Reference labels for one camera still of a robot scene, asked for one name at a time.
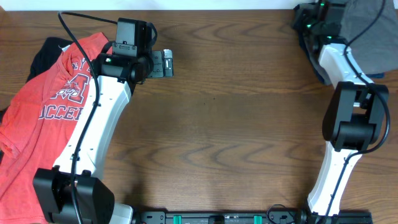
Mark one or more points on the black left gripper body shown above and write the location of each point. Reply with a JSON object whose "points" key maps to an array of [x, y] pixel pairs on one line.
{"points": [[157, 64]]}

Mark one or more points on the grey shorts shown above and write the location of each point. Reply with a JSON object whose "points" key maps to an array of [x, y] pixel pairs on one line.
{"points": [[376, 50]]}

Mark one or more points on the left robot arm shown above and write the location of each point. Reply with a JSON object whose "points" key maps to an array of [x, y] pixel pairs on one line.
{"points": [[72, 191]]}

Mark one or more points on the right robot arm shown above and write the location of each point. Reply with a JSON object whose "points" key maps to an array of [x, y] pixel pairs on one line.
{"points": [[357, 120]]}

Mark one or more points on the black garment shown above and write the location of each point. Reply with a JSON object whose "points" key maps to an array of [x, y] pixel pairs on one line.
{"points": [[47, 56]]}

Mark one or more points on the red printed t-shirt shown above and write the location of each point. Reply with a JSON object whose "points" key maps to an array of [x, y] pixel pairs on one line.
{"points": [[37, 125]]}

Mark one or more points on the folded navy blue garment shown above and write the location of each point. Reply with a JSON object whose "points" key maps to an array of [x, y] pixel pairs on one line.
{"points": [[318, 24]]}

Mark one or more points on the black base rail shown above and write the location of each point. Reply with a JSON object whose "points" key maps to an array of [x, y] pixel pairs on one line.
{"points": [[276, 214]]}

